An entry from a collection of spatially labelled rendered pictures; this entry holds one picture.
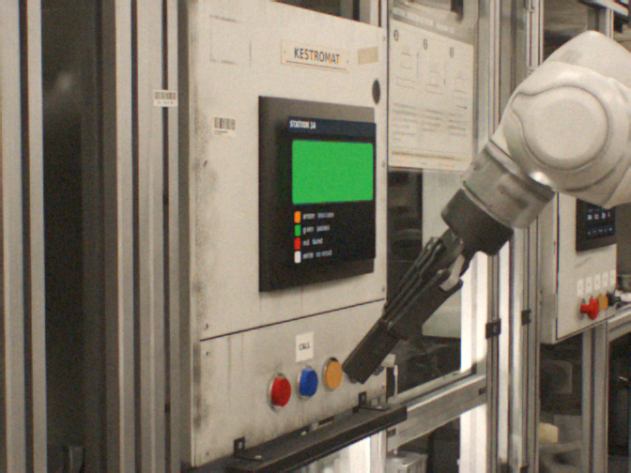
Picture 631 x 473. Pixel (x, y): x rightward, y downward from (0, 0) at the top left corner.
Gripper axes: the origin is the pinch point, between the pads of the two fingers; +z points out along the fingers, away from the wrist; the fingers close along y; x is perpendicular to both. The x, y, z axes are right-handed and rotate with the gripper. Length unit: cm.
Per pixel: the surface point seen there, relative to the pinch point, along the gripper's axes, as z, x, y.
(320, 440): 9.5, 0.1, 6.1
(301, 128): -15.1, -20.8, -1.5
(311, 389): 7.3, -2.8, 0.8
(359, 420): 8.5, 5.1, -3.3
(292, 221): -7.3, -16.2, 2.4
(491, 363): 5, 32, -53
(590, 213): -20, 43, -92
